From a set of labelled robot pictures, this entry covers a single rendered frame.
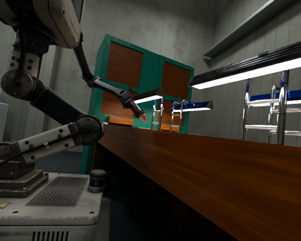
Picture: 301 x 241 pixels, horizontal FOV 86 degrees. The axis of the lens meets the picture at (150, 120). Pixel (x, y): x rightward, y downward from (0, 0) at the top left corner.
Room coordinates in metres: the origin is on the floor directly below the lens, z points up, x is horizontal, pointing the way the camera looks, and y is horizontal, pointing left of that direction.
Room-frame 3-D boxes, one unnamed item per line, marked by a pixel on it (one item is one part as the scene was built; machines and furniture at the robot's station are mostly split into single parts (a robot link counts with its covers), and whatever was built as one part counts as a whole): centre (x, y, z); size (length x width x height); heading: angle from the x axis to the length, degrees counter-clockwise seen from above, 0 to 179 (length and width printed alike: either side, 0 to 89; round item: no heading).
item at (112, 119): (1.89, 0.34, 0.83); 0.30 x 0.06 x 0.07; 118
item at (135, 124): (2.33, 0.16, 0.42); 1.36 x 0.55 x 0.84; 118
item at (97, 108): (2.33, 0.16, 1.31); 1.36 x 0.55 x 0.95; 118
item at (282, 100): (0.70, -0.44, 0.90); 0.20 x 0.19 x 0.45; 28
